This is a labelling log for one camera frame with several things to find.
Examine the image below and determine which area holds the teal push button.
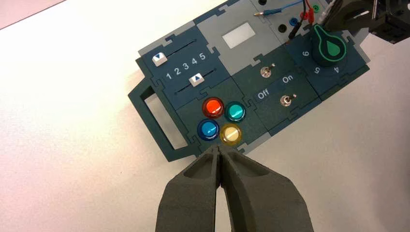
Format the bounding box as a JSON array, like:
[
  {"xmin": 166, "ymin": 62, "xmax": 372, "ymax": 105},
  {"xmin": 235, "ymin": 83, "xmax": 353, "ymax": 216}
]
[{"xmin": 224, "ymin": 101, "xmax": 247, "ymax": 124}]

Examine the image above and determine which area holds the blue grey control box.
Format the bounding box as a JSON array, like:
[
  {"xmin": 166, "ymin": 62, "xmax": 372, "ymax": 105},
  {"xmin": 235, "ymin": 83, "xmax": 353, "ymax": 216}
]
[{"xmin": 127, "ymin": 0, "xmax": 371, "ymax": 163}]

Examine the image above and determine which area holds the yellow push button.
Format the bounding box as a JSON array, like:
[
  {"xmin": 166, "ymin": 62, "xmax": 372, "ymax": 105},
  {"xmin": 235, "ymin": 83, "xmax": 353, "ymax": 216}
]
[{"xmin": 219, "ymin": 123, "xmax": 243, "ymax": 147}]

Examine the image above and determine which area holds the red push button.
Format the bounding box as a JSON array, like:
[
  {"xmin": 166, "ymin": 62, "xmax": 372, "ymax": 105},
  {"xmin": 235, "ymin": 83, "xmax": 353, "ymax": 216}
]
[{"xmin": 202, "ymin": 96, "xmax": 225, "ymax": 120}]

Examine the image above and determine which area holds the blue push button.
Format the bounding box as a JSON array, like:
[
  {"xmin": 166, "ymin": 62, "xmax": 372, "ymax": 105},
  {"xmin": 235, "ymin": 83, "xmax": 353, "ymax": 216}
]
[{"xmin": 197, "ymin": 118, "xmax": 220, "ymax": 142}]

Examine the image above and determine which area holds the black banana plug cable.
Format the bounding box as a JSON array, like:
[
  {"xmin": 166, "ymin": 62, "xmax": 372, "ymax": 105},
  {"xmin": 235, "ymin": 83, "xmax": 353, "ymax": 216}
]
[{"xmin": 286, "ymin": 18, "xmax": 304, "ymax": 44}]

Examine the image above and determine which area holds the white banana plug cable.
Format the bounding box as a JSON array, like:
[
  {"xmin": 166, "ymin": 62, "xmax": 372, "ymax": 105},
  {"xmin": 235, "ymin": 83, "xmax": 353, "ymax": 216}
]
[{"xmin": 317, "ymin": 0, "xmax": 337, "ymax": 26}]

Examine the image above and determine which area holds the white slider up triangle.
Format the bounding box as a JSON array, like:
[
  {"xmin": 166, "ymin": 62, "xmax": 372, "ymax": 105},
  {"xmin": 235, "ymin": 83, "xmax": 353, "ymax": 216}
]
[{"xmin": 189, "ymin": 72, "xmax": 205, "ymax": 87}]

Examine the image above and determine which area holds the red banana plug cable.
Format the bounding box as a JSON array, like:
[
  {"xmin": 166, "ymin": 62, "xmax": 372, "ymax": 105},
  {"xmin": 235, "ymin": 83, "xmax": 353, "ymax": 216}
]
[{"xmin": 299, "ymin": 0, "xmax": 317, "ymax": 25}]

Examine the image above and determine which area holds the olive left gripper right finger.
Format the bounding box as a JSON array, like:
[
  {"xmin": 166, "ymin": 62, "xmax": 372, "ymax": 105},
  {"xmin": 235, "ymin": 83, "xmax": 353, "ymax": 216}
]
[{"xmin": 219, "ymin": 145, "xmax": 315, "ymax": 232}]

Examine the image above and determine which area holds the green rotary knob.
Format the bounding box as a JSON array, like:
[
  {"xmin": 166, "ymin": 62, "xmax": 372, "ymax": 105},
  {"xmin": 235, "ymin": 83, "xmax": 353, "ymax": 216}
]
[{"xmin": 309, "ymin": 23, "xmax": 348, "ymax": 68}]

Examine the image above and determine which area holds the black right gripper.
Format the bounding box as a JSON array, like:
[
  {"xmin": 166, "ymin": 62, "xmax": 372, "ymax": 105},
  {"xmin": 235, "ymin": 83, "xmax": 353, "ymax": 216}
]
[{"xmin": 323, "ymin": 0, "xmax": 410, "ymax": 45}]

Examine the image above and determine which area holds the olive left gripper left finger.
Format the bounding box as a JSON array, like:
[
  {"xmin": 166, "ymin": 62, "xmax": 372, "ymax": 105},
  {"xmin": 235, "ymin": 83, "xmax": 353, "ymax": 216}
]
[{"xmin": 155, "ymin": 145, "xmax": 222, "ymax": 232}]

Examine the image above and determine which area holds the white slider down triangle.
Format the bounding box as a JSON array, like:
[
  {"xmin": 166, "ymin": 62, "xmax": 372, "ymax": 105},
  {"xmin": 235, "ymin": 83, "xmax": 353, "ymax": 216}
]
[{"xmin": 151, "ymin": 52, "xmax": 168, "ymax": 67}]

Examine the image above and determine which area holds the metal toggle switch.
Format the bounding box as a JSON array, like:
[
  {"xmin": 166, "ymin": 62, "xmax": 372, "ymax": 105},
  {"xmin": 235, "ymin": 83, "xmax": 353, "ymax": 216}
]
[
  {"xmin": 260, "ymin": 63, "xmax": 277, "ymax": 79},
  {"xmin": 279, "ymin": 93, "xmax": 297, "ymax": 108}
]

